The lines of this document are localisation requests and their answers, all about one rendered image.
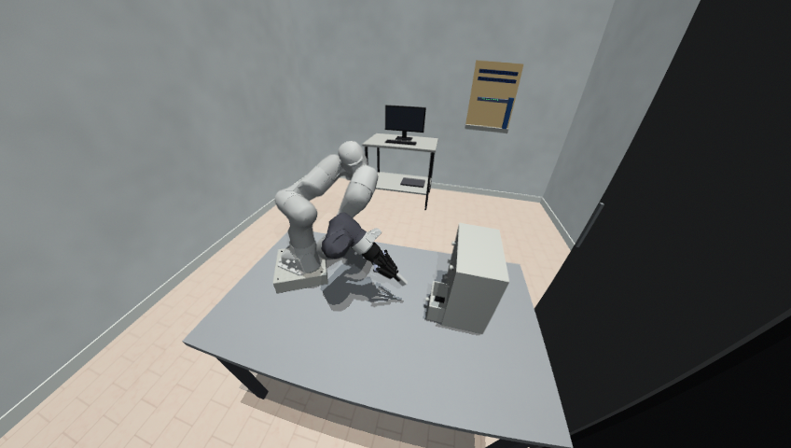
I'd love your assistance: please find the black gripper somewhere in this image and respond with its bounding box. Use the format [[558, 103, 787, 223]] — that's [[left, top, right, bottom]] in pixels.
[[362, 242, 408, 286]]

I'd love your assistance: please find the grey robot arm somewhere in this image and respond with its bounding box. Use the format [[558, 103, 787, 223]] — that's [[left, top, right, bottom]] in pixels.
[[274, 141, 382, 276]]

